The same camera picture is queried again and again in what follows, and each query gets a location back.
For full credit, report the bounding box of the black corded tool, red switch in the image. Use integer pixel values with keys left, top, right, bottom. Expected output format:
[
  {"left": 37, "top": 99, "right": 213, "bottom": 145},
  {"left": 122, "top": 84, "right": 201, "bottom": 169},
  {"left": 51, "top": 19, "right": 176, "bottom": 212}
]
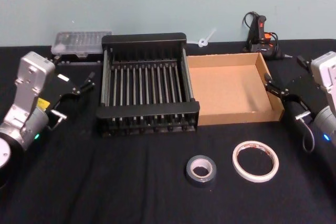
[{"left": 241, "top": 10, "right": 292, "bottom": 60}]

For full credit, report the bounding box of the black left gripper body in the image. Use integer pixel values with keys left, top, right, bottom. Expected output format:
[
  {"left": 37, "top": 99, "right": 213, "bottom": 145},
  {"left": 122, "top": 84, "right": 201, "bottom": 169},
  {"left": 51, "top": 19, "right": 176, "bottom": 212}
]
[{"left": 39, "top": 73, "right": 80, "bottom": 128}]

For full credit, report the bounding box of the white tape roll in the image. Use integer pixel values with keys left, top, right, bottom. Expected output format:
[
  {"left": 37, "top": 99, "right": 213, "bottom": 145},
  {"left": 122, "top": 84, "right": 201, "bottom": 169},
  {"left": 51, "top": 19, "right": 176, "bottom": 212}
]
[{"left": 232, "top": 140, "right": 280, "bottom": 184}]

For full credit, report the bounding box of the silver tape roll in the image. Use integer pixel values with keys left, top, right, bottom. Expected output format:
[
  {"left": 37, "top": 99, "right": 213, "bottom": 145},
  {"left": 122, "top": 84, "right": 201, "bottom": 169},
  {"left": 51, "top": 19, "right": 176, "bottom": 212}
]
[{"left": 186, "top": 155, "right": 218, "bottom": 189}]

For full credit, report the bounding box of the small white three-armed plastic piece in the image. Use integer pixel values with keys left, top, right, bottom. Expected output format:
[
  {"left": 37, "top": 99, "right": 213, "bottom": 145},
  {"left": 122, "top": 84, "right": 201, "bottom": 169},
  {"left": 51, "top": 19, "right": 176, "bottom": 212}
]
[{"left": 186, "top": 27, "right": 218, "bottom": 48}]

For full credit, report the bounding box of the right gripper thin dark cable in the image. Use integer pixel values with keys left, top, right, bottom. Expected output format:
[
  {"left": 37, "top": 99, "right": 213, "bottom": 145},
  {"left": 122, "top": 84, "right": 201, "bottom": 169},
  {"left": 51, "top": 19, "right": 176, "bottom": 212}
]
[{"left": 295, "top": 112, "right": 316, "bottom": 154}]

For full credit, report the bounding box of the black rack with steel bars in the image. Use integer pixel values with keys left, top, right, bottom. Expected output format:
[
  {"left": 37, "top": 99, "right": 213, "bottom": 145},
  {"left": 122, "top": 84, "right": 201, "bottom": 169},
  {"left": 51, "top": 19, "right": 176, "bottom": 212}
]
[{"left": 95, "top": 32, "right": 201, "bottom": 138}]

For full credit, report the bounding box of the black table cloth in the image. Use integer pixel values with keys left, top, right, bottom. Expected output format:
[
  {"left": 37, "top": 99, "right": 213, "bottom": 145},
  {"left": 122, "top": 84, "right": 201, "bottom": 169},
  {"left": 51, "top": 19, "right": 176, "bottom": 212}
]
[{"left": 0, "top": 39, "right": 336, "bottom": 224}]

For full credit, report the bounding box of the clear plastic case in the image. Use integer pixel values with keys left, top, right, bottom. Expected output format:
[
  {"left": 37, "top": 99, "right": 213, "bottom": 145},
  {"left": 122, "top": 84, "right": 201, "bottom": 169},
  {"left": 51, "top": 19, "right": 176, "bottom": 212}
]
[{"left": 50, "top": 30, "right": 113, "bottom": 66}]

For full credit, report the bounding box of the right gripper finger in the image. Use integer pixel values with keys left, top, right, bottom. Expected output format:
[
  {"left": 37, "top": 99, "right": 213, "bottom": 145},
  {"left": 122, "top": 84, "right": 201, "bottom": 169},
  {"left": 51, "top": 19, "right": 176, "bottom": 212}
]
[
  {"left": 296, "top": 55, "right": 312, "bottom": 72},
  {"left": 263, "top": 72, "right": 290, "bottom": 99}
]

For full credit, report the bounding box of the shallow brown cardboard tray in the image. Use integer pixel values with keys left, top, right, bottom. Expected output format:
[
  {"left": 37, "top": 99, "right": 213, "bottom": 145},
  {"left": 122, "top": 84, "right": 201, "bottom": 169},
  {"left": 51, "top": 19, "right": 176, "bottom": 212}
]
[{"left": 185, "top": 52, "right": 286, "bottom": 126}]

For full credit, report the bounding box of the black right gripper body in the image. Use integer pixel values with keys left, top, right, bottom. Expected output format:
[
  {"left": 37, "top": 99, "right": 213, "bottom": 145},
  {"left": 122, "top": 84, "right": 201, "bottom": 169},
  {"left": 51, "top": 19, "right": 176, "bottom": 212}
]
[{"left": 284, "top": 73, "right": 322, "bottom": 131}]

